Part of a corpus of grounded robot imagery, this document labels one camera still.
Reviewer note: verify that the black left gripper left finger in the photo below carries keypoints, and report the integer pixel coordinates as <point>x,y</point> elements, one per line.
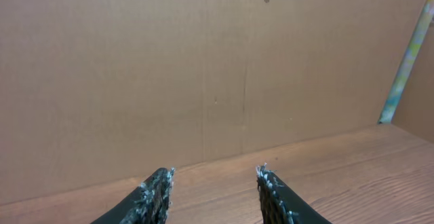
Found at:
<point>149,203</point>

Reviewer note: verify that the green tape strip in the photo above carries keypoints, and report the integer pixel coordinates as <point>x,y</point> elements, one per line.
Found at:
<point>407,63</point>

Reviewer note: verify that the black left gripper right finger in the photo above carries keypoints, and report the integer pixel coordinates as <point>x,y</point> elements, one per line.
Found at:
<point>279,204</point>

